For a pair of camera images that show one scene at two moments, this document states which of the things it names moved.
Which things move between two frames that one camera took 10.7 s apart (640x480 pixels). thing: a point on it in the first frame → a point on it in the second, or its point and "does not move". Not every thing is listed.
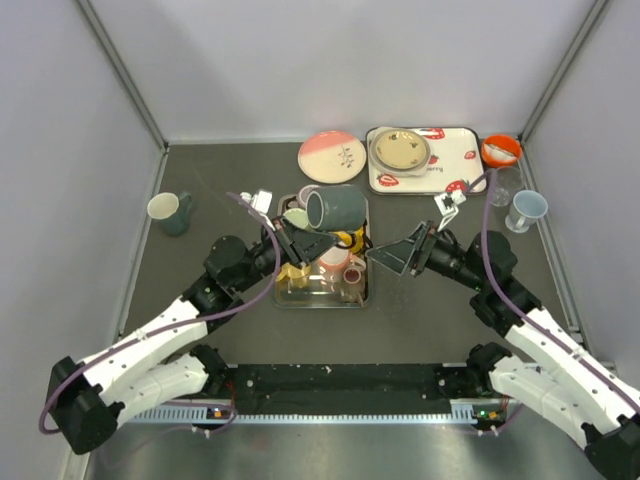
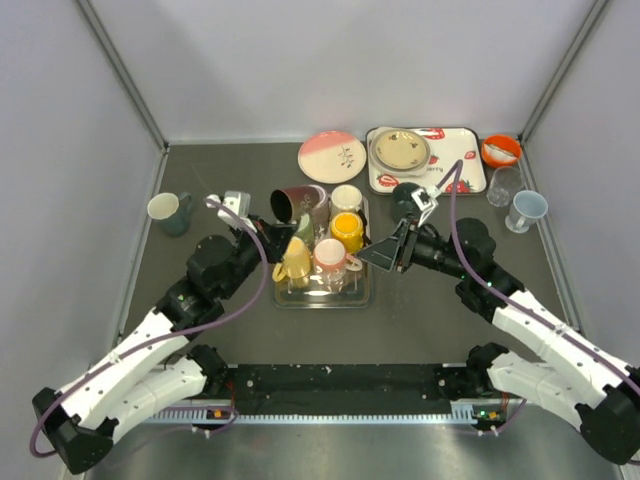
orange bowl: (501, 150) does not move
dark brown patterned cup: (353, 285) → (290, 204)
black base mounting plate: (342, 387) does not move
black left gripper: (303, 246) → (275, 238)
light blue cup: (526, 208) does not move
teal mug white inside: (172, 211) does not move
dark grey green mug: (337, 207) → (402, 203)
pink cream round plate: (332, 157) does not move
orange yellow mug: (355, 240) does not move
